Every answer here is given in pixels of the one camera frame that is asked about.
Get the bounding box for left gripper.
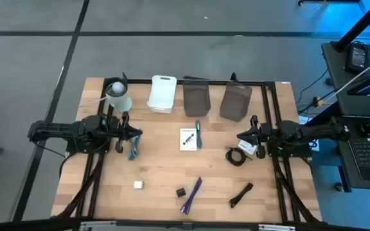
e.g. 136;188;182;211
109;111;143;154

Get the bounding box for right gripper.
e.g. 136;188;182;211
236;114;271;160

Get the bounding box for white box with label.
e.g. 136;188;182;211
238;139;258;157

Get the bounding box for teal pen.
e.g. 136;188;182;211
127;133;142;162

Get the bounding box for green pen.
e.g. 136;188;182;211
195;119;203;150

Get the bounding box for white box with black print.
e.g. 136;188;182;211
179;128;198;152

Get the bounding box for grey translucent bin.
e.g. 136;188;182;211
219;80;253;123
182;79;211;118

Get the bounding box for white plastic bin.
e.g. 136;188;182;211
146;74;178;115

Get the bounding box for white cup with ball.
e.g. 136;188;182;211
103;76;133;113

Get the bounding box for white paper sheet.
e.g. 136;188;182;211
298;114;320;152

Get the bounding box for black desk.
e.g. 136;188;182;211
320;40;370;193

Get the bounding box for white rod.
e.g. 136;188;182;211
316;51;370;107

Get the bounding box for black power adapter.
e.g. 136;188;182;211
344;42;369;75

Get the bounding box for black rig crossbar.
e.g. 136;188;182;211
0;216;370;231

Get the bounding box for black pole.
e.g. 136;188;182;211
333;0;370;53

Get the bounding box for black aluminium table frame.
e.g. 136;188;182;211
51;76;322;225

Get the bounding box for black floor cable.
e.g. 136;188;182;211
295;67;331;114

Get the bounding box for purple braided cable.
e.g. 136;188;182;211
180;176;204;216

